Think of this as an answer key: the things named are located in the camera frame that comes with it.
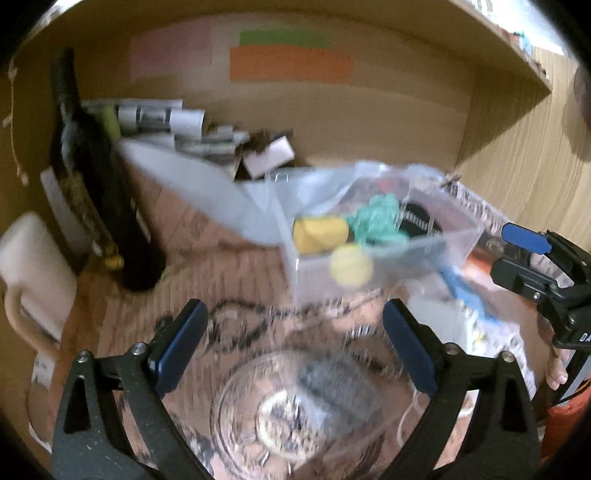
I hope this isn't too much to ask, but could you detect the black cable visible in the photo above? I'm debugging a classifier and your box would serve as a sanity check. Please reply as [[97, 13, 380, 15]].
[[157, 299, 333, 354]]

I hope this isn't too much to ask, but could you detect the black comb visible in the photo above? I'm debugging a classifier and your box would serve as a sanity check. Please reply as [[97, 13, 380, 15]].
[[399, 203, 445, 237]]

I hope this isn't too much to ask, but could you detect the blue soft cloth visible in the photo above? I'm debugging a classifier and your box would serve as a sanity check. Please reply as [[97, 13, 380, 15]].
[[441, 267, 502, 320]]

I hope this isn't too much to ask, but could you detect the wooden shelf board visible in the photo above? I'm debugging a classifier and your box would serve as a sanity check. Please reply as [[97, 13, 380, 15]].
[[397, 0, 553, 99]]

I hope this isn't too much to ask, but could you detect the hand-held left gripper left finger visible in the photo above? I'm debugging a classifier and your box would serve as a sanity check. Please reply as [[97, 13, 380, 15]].
[[53, 299, 214, 480]]

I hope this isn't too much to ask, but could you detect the small white box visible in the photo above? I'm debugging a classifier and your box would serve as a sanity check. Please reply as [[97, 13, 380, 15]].
[[242, 137, 296, 179]]

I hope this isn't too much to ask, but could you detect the green paper strip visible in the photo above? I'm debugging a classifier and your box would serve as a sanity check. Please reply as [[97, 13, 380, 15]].
[[239, 30, 333, 48]]

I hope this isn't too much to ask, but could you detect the dark wine bottle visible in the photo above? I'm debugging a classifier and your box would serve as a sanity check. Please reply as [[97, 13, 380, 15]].
[[48, 47, 168, 292]]

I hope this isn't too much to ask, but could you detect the clear glass bowl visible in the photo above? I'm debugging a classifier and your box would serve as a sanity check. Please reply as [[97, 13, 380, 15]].
[[210, 323, 419, 480]]

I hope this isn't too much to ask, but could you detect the orange paper sheet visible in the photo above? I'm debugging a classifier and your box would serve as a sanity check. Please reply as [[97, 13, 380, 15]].
[[228, 46, 354, 85]]

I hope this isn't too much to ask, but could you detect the yellow sponge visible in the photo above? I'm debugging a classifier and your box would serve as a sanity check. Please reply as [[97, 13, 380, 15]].
[[293, 217, 350, 256]]

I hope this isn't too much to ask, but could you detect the pile of rolled papers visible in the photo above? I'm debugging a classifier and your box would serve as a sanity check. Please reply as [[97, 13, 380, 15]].
[[82, 97, 251, 163]]

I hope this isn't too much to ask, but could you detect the clear plastic box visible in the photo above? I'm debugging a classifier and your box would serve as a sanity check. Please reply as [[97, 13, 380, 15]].
[[265, 161, 485, 306]]

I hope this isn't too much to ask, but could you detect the orange container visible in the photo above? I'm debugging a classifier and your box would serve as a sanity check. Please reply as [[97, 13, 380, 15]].
[[538, 378, 591, 464]]

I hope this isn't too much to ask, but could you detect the pink paper sheet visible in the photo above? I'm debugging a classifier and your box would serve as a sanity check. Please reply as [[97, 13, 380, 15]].
[[129, 23, 214, 84]]

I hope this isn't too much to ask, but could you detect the white mug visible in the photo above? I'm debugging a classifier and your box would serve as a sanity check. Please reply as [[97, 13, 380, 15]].
[[0, 211, 80, 361]]

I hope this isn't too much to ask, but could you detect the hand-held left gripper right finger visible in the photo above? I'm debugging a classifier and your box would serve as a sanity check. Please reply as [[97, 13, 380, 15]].
[[382, 299, 541, 480]]

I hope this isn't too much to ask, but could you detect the translucent plastic box lid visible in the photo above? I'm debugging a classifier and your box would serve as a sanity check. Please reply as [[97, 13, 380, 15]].
[[117, 138, 288, 246]]

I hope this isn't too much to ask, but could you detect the teal knitted yarn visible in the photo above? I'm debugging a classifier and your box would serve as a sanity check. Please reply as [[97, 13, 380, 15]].
[[348, 194, 411, 246]]

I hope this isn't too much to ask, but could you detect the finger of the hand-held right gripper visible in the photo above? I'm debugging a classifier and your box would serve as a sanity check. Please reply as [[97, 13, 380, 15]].
[[491, 257, 561, 305], [501, 223, 591, 289]]

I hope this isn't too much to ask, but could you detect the person's right hand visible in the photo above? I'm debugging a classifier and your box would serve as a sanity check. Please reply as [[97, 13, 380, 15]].
[[546, 345, 573, 394]]

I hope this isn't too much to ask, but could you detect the yellow soft ball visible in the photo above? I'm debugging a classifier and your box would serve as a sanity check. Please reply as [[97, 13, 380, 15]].
[[330, 244, 375, 288]]

